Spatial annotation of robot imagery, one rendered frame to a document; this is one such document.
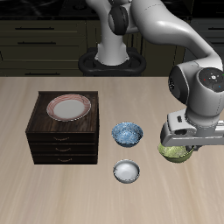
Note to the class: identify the white plate with red rim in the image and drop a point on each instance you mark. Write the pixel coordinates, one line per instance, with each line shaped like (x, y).
(68, 107)

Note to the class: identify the dark kitchen cupboards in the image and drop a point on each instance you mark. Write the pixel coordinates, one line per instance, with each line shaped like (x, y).
(43, 43)

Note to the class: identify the white bowl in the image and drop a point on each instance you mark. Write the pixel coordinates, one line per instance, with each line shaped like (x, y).
(126, 171)

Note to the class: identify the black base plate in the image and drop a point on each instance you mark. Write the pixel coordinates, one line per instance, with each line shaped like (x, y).
(87, 65)

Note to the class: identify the dark wooden cabinet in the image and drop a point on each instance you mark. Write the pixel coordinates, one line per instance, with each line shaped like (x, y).
(62, 143)

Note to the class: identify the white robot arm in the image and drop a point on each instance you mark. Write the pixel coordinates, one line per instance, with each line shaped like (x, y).
(163, 26)

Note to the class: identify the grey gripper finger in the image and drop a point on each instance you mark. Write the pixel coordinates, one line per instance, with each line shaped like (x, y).
(190, 149)
(197, 147)

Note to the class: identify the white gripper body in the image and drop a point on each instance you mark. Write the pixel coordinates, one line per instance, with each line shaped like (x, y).
(198, 139)

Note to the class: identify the green bowl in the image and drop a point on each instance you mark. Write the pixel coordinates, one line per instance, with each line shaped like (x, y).
(175, 156)

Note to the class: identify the blue bowl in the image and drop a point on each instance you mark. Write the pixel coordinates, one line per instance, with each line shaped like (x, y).
(127, 134)

